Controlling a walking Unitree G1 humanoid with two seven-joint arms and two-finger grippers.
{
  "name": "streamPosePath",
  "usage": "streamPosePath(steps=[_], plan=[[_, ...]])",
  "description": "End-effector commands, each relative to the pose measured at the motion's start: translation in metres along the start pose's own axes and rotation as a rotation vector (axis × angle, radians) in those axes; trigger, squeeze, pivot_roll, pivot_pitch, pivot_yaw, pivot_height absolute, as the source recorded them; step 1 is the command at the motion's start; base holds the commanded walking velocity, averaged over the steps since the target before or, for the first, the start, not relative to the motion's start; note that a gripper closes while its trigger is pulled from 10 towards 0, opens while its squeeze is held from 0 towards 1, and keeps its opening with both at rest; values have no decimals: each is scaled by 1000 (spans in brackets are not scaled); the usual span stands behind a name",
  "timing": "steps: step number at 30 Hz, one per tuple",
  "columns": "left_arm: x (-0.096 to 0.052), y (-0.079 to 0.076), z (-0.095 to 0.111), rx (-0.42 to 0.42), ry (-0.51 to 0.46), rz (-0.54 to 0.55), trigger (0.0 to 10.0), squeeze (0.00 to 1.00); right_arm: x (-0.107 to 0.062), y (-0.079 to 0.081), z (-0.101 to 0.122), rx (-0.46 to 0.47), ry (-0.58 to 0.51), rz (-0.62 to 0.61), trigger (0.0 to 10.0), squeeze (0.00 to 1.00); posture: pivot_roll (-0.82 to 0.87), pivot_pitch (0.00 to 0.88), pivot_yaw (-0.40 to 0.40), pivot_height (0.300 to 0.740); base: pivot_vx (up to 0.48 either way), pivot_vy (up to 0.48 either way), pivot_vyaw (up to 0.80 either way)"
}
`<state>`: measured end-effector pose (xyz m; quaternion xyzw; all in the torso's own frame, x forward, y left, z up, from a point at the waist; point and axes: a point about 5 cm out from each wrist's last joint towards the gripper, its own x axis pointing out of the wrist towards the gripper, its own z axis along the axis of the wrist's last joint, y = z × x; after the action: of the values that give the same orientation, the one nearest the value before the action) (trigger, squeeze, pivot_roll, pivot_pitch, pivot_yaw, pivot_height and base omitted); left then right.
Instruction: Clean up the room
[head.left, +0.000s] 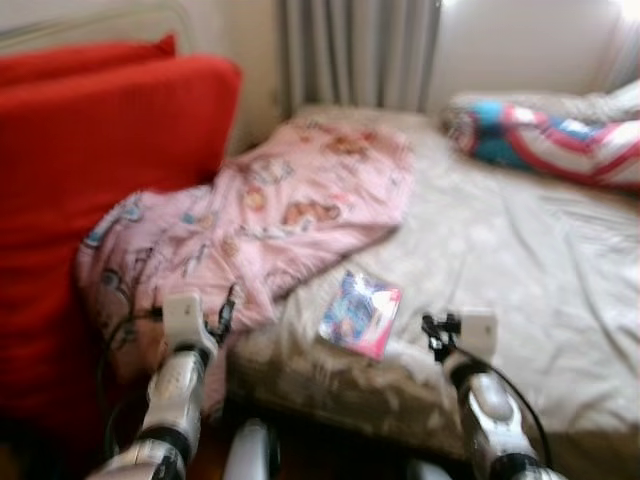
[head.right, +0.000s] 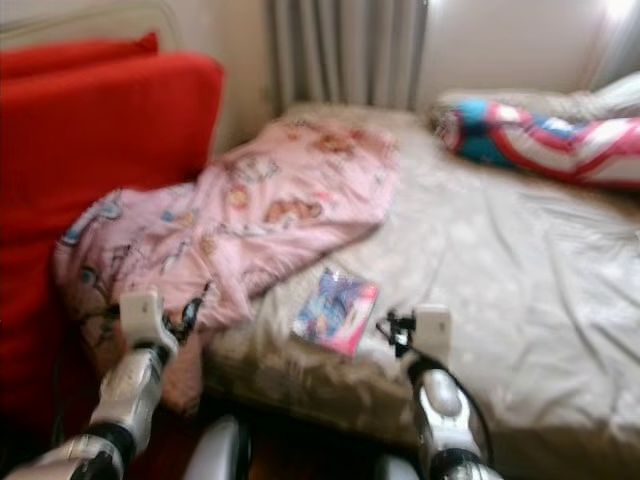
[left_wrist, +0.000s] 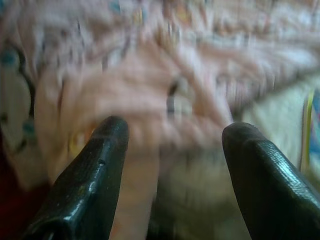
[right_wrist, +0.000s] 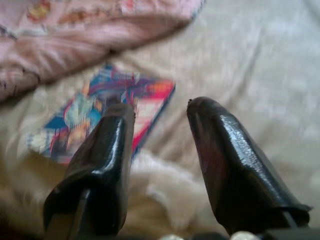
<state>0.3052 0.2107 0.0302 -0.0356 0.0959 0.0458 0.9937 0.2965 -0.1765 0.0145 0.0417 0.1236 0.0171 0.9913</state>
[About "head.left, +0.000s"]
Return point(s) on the silver robot leg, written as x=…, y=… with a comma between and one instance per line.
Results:
x=250, y=455
x=428, y=472

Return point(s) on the large red covered mattress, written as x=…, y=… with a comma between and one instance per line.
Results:
x=100, y=180

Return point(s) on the bed with beige sheet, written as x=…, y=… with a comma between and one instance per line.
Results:
x=500, y=250

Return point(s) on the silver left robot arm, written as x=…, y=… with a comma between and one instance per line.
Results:
x=175, y=400

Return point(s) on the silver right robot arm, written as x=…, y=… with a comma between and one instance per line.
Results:
x=490, y=410

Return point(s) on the pink cartoon print blanket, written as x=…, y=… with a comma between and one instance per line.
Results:
x=280, y=210

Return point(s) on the thin red covered mattress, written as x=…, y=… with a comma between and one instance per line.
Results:
x=80, y=62

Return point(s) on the white framed wall picture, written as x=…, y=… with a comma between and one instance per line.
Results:
x=100, y=22

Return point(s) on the colourful comic book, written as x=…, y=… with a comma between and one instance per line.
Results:
x=360, y=315

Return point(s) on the grey pleated curtain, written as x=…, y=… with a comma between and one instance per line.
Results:
x=350, y=50

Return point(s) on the silver right robot leg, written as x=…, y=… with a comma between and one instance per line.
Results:
x=428, y=472

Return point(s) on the red white blue bolster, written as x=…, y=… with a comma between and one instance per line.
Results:
x=560, y=140

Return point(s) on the flat beige ruffled pillow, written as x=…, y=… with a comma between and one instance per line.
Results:
x=600, y=103

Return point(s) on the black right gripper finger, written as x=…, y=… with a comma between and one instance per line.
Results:
x=431, y=324

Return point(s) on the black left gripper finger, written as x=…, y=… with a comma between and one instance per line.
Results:
x=230, y=304

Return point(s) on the silver left robot leg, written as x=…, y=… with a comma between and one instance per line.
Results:
x=250, y=455

